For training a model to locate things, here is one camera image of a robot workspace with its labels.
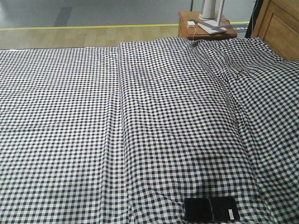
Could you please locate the white cylindrical appliance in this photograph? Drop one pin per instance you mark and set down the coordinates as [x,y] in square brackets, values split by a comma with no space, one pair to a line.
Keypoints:
[207,9]

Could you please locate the white charger adapter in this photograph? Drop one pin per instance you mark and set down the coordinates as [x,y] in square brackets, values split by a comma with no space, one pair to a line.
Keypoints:
[190,24]

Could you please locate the black white checkered bedsheet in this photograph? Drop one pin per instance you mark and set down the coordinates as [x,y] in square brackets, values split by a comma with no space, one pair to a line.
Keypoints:
[123,135]

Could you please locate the wooden headboard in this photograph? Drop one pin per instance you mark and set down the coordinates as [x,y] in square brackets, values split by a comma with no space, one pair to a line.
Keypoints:
[278,26]

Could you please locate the black foldable phone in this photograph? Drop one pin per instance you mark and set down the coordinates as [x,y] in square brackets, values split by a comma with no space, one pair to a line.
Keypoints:
[212,209]

